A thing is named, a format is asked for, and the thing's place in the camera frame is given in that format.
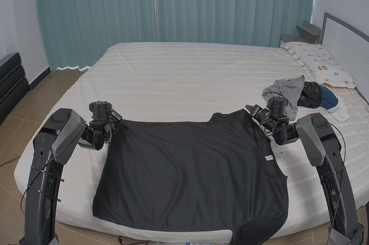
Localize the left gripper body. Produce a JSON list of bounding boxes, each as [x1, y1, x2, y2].
[[107, 109, 123, 135]]

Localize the white garment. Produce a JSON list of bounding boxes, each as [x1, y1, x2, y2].
[[329, 97, 350, 122]]

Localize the black printed garment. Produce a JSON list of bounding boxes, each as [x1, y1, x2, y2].
[[297, 81, 322, 109]]

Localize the grey bedside table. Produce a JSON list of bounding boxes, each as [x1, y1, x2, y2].
[[280, 21, 322, 46]]

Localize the grey garment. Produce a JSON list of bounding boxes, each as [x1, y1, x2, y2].
[[262, 75, 306, 121]]

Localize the black chest of drawers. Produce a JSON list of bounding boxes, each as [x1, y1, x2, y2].
[[0, 52, 30, 126]]

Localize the black T-shirt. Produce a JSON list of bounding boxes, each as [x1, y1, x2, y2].
[[92, 109, 289, 245]]

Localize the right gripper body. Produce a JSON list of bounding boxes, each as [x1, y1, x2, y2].
[[250, 106, 272, 125]]

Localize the bed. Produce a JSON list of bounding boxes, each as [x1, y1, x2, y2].
[[14, 12, 369, 244]]

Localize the dark blue garment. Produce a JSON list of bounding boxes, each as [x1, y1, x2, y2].
[[317, 85, 339, 110]]

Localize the white printed pillow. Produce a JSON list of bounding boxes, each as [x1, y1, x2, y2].
[[280, 41, 356, 89]]

